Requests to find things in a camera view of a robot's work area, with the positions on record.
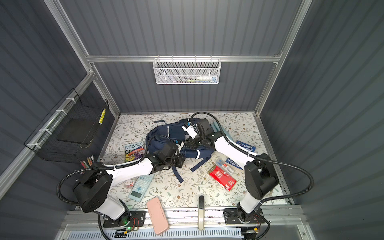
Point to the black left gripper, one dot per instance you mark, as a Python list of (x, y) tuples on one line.
[(181, 159)]

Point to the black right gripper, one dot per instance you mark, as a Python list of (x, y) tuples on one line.
[(191, 144)]

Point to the navy blue student backpack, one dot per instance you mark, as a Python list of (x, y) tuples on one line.
[(176, 133)]

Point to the blue treehouse storybook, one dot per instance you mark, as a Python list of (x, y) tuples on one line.
[(245, 146)]

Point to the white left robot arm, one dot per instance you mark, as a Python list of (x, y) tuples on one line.
[(92, 188)]

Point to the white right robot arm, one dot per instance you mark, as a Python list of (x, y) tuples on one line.
[(260, 175)]

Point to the light blue pencil pouch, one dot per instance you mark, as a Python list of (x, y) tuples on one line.
[(216, 128)]

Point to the clear pen box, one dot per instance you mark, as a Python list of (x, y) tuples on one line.
[(226, 168)]

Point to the purple storybook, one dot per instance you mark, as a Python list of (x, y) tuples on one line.
[(134, 151)]

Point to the light blue calculator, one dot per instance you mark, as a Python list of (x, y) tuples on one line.
[(140, 187)]

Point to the floral table mat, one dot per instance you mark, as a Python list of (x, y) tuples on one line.
[(165, 185)]

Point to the red card box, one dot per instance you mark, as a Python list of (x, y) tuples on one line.
[(224, 179)]

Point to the coloured pencils cup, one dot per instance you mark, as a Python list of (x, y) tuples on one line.
[(87, 162)]

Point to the white wire mesh basket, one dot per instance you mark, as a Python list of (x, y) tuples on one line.
[(193, 72)]

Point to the black handled metal tool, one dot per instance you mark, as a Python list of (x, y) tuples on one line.
[(201, 213)]

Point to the black wire wall basket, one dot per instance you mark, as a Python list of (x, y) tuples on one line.
[(73, 132)]

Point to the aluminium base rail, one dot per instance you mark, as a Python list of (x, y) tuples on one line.
[(188, 217)]

